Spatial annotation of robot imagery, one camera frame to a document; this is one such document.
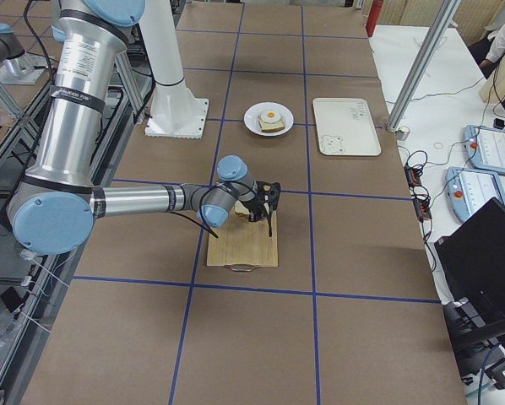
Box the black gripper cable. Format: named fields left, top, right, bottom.
left=170, top=185, right=231, bottom=240

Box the bread slice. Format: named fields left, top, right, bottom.
left=258, top=116, right=285, bottom=133
left=233, top=201, right=251, bottom=218

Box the black laptop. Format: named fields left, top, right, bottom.
left=435, top=198, right=505, bottom=312

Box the aluminium camera post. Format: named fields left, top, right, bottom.
left=386, top=0, right=461, bottom=132

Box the blue teach pendant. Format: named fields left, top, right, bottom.
left=446, top=166, right=505, bottom=223
left=463, top=125, right=505, bottom=176

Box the wooden cutting board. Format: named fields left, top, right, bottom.
left=207, top=209, right=279, bottom=272

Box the fried egg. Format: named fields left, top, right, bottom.
left=259, top=110, right=281, bottom=123

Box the black orange usb hub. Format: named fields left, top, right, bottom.
left=404, top=165, right=432, bottom=223

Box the cream bear serving tray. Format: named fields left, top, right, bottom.
left=312, top=98, right=382, bottom=157

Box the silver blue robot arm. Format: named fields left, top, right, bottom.
left=7, top=1, right=280, bottom=255
left=0, top=23, right=58, bottom=78

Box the small metal can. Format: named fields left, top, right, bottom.
left=395, top=126, right=410, bottom=142

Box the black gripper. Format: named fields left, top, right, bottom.
left=248, top=181, right=281, bottom=236

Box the white round plate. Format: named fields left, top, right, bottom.
left=243, top=102, right=294, bottom=137

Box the blue teach pendant far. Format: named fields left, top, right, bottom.
left=463, top=125, right=505, bottom=176

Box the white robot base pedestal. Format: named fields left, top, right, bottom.
left=139, top=0, right=209, bottom=139

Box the red fire extinguisher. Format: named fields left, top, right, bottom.
left=366, top=0, right=383, bottom=37

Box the blue teach pendant near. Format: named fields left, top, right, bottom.
left=446, top=166, right=505, bottom=223

